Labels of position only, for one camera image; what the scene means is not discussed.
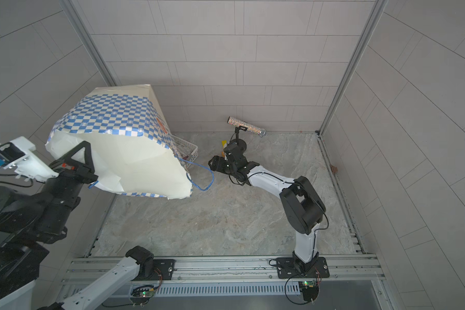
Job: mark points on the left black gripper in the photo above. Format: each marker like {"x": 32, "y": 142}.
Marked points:
{"x": 81, "y": 167}

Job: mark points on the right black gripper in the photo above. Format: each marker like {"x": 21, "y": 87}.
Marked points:
{"x": 219, "y": 165}

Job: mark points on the white perforated plastic basket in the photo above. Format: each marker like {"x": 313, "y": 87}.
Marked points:
{"x": 187, "y": 150}

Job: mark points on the blue checkered paper bag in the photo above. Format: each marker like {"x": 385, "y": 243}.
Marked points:
{"x": 133, "y": 149}

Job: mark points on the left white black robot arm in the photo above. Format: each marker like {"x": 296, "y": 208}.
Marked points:
{"x": 28, "y": 223}

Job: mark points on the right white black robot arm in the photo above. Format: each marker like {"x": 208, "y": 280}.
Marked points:
{"x": 303, "y": 207}

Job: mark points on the left circuit board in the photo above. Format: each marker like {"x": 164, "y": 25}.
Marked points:
{"x": 143, "y": 294}

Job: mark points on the circuit board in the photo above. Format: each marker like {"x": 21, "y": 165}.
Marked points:
{"x": 143, "y": 294}
{"x": 309, "y": 290}

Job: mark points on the right circuit board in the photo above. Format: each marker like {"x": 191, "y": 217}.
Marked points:
{"x": 309, "y": 290}

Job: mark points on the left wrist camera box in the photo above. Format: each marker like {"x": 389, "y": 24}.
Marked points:
{"x": 17, "y": 158}

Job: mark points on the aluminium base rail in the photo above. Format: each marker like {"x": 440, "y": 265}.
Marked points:
{"x": 257, "y": 269}

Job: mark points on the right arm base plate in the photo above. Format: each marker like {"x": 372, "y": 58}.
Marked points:
{"x": 288, "y": 267}

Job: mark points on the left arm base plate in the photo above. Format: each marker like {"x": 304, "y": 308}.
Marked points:
{"x": 158, "y": 269}

